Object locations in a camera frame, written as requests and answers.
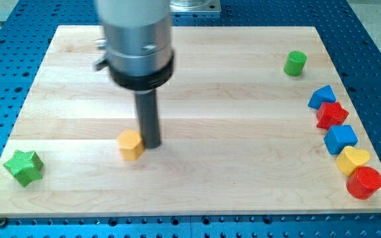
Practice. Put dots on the red cylinder block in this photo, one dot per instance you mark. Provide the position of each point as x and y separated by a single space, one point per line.
363 183

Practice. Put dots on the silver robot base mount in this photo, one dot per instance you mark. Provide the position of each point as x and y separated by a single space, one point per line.
204 6

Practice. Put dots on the wooden board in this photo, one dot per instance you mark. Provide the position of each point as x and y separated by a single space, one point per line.
238 136

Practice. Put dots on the yellow heart block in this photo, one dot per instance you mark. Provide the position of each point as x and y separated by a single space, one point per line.
351 158

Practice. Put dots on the yellow hexagon block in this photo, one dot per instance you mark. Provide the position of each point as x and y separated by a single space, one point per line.
131 144

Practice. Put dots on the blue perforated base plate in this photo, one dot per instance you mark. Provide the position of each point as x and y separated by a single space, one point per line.
27 33

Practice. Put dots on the blue cube block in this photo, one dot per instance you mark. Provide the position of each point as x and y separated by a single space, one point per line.
337 137

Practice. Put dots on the red star block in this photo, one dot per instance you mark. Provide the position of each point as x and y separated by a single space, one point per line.
330 114

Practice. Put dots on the green star block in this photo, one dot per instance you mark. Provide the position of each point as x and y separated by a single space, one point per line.
25 167

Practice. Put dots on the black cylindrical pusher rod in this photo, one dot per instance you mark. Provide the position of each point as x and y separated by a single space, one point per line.
148 119

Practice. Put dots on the green cylinder block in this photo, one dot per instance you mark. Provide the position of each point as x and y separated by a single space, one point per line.
295 63

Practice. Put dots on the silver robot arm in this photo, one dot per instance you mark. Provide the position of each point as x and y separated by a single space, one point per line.
138 54

